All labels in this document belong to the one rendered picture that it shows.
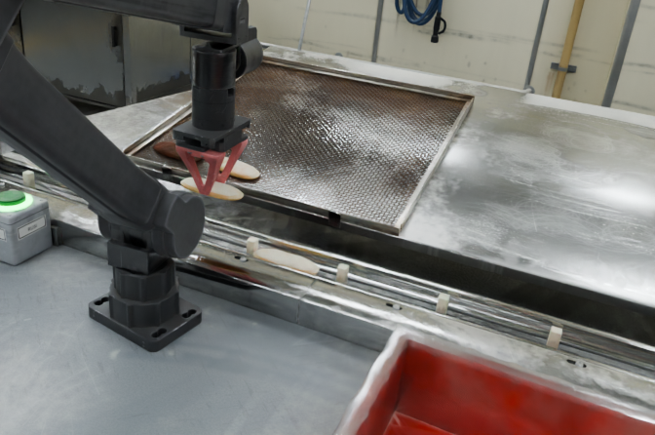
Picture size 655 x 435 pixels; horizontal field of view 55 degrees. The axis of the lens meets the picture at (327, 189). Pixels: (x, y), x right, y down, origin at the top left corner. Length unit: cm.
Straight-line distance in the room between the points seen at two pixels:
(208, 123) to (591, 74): 380
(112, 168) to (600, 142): 91
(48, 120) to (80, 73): 334
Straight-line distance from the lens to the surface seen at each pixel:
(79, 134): 60
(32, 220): 97
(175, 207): 72
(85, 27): 381
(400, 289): 87
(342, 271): 86
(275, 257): 89
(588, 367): 80
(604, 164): 120
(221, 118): 85
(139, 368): 77
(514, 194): 106
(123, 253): 77
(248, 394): 73
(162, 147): 113
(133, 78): 368
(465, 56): 454
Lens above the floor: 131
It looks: 24 degrees down
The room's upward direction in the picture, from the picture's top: 6 degrees clockwise
